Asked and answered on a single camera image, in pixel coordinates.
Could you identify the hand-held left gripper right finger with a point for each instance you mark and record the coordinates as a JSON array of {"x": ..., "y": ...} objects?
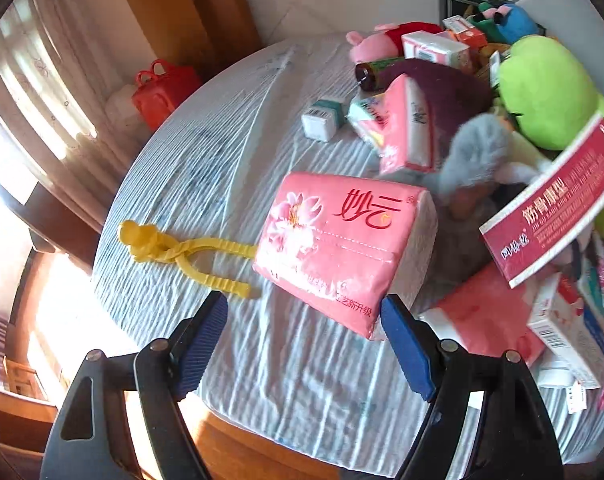
[{"x": 407, "y": 345}]

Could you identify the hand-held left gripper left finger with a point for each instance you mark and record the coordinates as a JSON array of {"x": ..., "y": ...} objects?
[{"x": 201, "y": 345}]

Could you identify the large pink tissue pack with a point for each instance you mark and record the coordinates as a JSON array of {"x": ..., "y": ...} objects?
[{"x": 332, "y": 240}]

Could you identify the green plush toy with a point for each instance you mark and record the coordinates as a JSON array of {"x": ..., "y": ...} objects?
[{"x": 547, "y": 90}]

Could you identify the yellow snowball clamp toy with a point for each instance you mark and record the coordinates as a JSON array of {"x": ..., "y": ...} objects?
[{"x": 146, "y": 245}]

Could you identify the white medicine box pink print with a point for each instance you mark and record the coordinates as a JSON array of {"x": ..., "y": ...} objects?
[{"x": 562, "y": 330}]

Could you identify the long red box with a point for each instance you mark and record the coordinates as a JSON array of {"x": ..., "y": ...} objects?
[{"x": 557, "y": 210}]

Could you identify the grey plush toy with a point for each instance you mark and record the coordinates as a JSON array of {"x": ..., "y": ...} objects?
[{"x": 482, "y": 150}]

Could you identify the small colourful tissue packet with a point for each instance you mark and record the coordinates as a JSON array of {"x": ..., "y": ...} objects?
[{"x": 364, "y": 115}]

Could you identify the small white teal box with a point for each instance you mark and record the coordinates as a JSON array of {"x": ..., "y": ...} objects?
[{"x": 322, "y": 120}]

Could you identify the white plastic bag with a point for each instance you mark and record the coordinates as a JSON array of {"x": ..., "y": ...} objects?
[{"x": 124, "y": 110}]

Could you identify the red plastic handbag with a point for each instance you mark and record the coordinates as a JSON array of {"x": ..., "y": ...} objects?
[{"x": 161, "y": 95}]

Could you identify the purple cloth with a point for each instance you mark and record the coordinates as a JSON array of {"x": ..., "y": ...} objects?
[{"x": 457, "y": 95}]

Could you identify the brown bottle green label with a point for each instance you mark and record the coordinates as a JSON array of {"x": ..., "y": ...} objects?
[{"x": 369, "y": 75}]

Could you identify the sheer curtain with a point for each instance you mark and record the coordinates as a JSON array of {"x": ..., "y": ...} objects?
[{"x": 56, "y": 85}]

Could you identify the pink pig plush red dress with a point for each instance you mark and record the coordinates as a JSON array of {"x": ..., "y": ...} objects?
[{"x": 367, "y": 47}]

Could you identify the white pink carton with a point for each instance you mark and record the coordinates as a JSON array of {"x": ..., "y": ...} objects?
[{"x": 432, "y": 45}]

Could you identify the orange white medicine box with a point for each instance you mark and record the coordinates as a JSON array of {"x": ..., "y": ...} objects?
[{"x": 469, "y": 35}]

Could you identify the black box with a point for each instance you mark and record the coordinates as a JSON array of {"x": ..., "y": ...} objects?
[{"x": 452, "y": 2}]

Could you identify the blue plush toy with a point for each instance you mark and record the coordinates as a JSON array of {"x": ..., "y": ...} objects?
[{"x": 517, "y": 17}]

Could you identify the wooden door frame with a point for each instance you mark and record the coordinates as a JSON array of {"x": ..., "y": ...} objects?
[{"x": 181, "y": 10}]

